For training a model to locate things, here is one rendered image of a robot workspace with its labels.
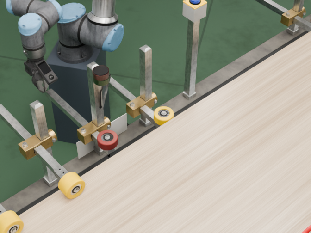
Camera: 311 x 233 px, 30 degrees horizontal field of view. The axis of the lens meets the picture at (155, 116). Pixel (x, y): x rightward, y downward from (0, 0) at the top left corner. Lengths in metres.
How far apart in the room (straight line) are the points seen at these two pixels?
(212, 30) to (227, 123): 2.00
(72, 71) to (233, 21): 1.68
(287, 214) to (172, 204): 0.39
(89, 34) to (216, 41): 1.48
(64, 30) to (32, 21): 0.62
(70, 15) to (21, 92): 1.04
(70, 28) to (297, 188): 1.40
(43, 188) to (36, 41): 0.58
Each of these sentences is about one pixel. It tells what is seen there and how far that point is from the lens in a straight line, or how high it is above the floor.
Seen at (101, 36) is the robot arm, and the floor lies 0.82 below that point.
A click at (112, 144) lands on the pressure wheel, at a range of 2.21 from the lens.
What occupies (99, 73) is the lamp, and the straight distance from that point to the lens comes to 2.09.
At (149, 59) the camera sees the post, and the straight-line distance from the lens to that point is 2.30.
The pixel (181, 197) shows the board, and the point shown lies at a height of 0.90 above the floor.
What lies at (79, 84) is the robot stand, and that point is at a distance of 3.07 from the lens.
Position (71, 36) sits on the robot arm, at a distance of 2.93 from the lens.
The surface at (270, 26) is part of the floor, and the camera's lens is 4.34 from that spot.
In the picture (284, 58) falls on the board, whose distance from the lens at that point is 2.64.
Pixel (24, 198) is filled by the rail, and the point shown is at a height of 0.70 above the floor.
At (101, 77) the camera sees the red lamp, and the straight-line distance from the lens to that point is 2.08.
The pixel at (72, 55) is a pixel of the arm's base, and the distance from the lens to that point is 3.01.
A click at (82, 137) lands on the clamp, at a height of 0.86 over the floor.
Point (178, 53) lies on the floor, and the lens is 4.02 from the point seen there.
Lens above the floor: 2.56
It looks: 46 degrees down
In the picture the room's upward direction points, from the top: straight up
